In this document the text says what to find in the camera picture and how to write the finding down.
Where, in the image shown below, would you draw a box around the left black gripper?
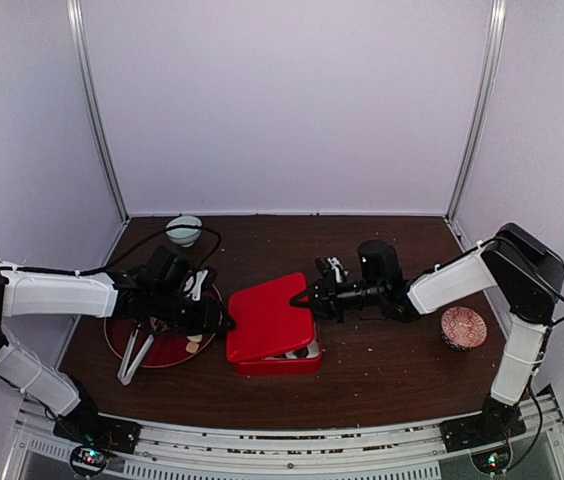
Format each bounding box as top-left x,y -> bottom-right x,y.
151,286 -> 236,336

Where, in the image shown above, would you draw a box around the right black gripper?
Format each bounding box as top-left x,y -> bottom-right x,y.
290,270 -> 385,324

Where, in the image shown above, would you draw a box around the red tin lid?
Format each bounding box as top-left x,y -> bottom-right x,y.
226,273 -> 321,365

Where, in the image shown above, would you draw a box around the red square tin box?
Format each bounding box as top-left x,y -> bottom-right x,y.
233,323 -> 323,377

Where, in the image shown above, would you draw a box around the silver serving tongs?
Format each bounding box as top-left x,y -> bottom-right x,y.
117,326 -> 155,386

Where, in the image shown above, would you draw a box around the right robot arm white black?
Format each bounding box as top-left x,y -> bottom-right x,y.
289,223 -> 564,442

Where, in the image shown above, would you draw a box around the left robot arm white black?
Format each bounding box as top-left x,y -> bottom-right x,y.
0,245 -> 236,444

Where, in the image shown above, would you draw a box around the tan block chocolate lower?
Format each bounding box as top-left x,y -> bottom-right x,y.
185,342 -> 199,354

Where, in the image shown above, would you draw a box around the pale green ceramic bowl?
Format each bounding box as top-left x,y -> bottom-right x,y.
165,215 -> 203,248

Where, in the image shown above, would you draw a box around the red patterned small dish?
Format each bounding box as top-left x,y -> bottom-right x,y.
441,306 -> 488,351

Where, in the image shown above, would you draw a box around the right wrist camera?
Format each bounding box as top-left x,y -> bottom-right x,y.
315,256 -> 348,283

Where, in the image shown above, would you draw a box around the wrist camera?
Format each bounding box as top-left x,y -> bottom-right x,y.
315,256 -> 348,283
182,269 -> 209,301

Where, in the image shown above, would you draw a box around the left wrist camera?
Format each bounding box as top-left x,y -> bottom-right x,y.
182,269 -> 209,301

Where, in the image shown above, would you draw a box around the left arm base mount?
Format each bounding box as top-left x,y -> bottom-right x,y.
53,417 -> 141,478

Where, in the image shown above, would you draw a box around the aluminium front rail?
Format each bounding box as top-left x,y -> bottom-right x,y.
11,384 -> 564,480

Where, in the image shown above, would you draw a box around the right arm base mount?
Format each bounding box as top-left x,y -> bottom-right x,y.
439,414 -> 527,475

